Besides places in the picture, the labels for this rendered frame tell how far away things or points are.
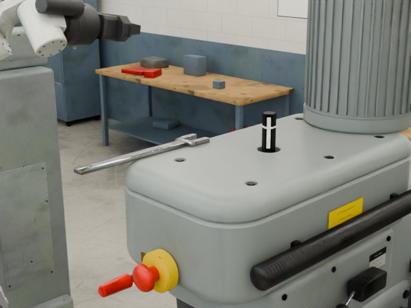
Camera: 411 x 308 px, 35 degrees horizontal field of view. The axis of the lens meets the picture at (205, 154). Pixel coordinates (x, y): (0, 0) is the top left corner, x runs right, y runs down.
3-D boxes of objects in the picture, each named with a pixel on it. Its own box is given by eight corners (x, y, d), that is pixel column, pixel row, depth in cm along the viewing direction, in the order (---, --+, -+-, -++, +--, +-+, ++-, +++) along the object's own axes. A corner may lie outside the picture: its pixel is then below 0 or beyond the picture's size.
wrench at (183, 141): (85, 177, 92) (84, 172, 92) (69, 171, 95) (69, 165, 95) (209, 142, 108) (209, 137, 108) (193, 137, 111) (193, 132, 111)
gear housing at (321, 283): (272, 355, 96) (274, 294, 93) (163, 294, 112) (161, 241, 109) (394, 277, 118) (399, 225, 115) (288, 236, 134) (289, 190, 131)
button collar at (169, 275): (169, 300, 91) (167, 261, 89) (142, 285, 95) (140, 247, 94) (180, 294, 93) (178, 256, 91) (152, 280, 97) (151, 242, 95)
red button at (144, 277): (147, 299, 90) (146, 272, 88) (129, 288, 92) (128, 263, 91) (166, 290, 92) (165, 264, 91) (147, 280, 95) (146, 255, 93)
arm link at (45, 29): (70, 61, 135) (25, 60, 126) (49, 18, 138) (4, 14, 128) (103, 29, 129) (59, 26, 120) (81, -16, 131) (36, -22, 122)
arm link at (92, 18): (88, 46, 148) (47, 44, 139) (92, 2, 146) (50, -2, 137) (129, 54, 141) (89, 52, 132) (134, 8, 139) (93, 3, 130)
